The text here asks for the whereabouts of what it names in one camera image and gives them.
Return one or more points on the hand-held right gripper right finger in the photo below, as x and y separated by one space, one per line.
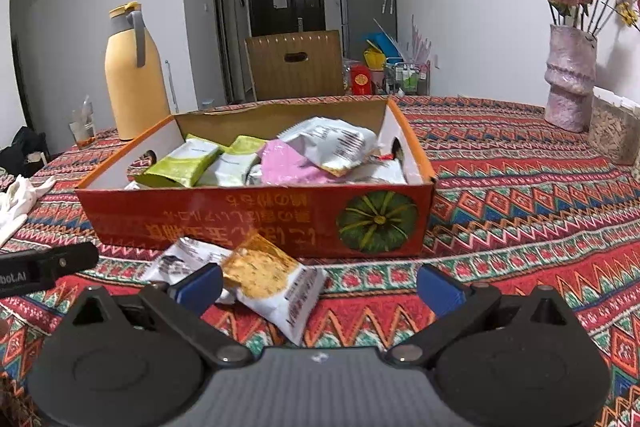
437 292

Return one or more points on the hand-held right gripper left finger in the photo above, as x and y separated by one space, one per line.
200 289

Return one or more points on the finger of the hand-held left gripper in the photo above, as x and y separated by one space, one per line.
70 259

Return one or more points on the white silver snack packet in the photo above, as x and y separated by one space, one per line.
175 262

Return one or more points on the orange cracker snack packet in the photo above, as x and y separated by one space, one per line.
265 277

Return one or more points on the orange cardboard box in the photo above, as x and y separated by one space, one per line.
225 219

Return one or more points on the lime green snack packet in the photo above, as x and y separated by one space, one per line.
175 167

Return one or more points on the white yellow-green snack packet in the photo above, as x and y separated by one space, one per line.
232 167

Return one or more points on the white brown snack packet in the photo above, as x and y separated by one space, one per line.
380 172

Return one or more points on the red snack packet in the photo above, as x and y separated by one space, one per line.
384 156

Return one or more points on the pink snack packet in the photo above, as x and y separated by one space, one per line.
290 167

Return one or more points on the white purple-print snack packet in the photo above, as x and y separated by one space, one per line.
330 142

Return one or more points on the white cloth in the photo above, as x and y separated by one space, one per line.
20 207

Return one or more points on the black bag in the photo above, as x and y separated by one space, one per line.
22 149

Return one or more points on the glass cup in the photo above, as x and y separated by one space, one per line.
82 132

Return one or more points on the yellow thermos jug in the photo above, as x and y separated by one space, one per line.
135 97

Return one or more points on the white mop stick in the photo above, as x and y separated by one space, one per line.
171 87

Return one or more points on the wooden chair back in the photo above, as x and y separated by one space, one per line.
270 77

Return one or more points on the red gift box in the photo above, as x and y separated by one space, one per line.
361 81

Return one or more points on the clear grain container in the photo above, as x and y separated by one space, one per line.
615 132

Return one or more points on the yellow bag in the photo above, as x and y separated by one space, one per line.
374 58

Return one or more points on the pink ceramic vase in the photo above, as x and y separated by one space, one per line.
570 82

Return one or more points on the pink plastic wrap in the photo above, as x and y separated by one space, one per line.
421 42

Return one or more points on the dark side door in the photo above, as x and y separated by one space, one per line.
222 32

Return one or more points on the grey refrigerator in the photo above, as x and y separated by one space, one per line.
362 7

